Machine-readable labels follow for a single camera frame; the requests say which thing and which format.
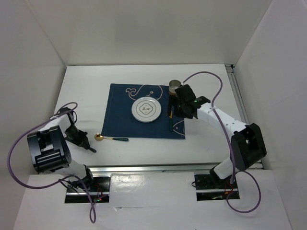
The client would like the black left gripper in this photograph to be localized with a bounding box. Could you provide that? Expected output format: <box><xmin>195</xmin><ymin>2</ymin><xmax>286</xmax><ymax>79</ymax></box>
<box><xmin>64</xmin><ymin>125</ymin><xmax>89</xmax><ymax>149</ymax></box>

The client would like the gold knife black handle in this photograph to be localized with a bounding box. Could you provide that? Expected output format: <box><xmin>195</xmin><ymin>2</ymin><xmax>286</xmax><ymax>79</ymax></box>
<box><xmin>167</xmin><ymin>108</ymin><xmax>173</xmax><ymax>132</ymax></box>

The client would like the gold spoon black handle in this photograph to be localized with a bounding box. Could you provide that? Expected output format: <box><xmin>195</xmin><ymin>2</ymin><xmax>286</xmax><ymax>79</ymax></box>
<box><xmin>94</xmin><ymin>134</ymin><xmax>129</xmax><ymax>142</ymax></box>

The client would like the white round dinner plate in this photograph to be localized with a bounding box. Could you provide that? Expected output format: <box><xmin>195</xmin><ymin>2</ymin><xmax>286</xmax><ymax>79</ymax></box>
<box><xmin>131</xmin><ymin>97</ymin><xmax>162</xmax><ymax>123</ymax></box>

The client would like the dark blue embroidered cloth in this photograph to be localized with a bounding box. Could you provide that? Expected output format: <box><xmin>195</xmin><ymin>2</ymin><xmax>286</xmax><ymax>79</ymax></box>
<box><xmin>102</xmin><ymin>83</ymin><xmax>185</xmax><ymax>139</ymax></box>

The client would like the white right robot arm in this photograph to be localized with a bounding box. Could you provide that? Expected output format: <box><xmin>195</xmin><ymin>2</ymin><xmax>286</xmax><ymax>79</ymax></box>
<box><xmin>167</xmin><ymin>95</ymin><xmax>267</xmax><ymax>188</ymax></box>

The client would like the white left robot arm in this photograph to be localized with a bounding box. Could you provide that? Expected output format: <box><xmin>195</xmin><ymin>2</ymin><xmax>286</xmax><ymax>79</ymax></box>
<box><xmin>27</xmin><ymin>112</ymin><xmax>96</xmax><ymax>191</ymax></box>

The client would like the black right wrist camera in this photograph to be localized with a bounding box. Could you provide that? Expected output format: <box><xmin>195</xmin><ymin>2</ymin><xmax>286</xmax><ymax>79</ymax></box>
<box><xmin>175</xmin><ymin>85</ymin><xmax>196</xmax><ymax>103</ymax></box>

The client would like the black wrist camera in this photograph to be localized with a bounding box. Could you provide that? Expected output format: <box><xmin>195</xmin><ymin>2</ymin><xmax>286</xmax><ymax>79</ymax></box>
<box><xmin>175</xmin><ymin>85</ymin><xmax>196</xmax><ymax>103</ymax></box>
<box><xmin>55</xmin><ymin>107</ymin><xmax>78</xmax><ymax>122</ymax></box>

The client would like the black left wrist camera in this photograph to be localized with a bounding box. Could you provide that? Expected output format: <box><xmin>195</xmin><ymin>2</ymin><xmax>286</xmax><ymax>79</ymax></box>
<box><xmin>55</xmin><ymin>107</ymin><xmax>78</xmax><ymax>122</ymax></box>

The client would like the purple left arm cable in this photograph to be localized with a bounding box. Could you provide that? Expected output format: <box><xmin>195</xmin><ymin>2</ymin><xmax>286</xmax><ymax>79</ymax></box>
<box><xmin>6</xmin><ymin>102</ymin><xmax>97</xmax><ymax>224</ymax></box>

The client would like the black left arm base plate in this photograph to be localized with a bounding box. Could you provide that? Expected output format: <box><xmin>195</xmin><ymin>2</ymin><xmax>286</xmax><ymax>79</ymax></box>
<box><xmin>65</xmin><ymin>175</ymin><xmax>111</xmax><ymax>204</ymax></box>

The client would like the aluminium frame rail right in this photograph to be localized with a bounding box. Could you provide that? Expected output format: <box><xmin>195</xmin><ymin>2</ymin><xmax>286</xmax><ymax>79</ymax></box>
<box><xmin>225</xmin><ymin>63</ymin><xmax>264</xmax><ymax>170</ymax></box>

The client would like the aluminium frame rail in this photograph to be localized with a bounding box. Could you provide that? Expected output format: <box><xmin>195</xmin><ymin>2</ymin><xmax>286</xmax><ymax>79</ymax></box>
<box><xmin>225</xmin><ymin>63</ymin><xmax>264</xmax><ymax>170</ymax></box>
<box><xmin>71</xmin><ymin>161</ymin><xmax>264</xmax><ymax>175</ymax></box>

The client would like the aluminium frame rail front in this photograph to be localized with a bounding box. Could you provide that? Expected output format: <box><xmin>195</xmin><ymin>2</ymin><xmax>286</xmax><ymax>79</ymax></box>
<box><xmin>71</xmin><ymin>161</ymin><xmax>264</xmax><ymax>175</ymax></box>

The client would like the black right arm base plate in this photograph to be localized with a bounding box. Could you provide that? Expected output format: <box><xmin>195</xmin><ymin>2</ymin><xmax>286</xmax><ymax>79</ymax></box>
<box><xmin>191</xmin><ymin>174</ymin><xmax>240</xmax><ymax>201</ymax></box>

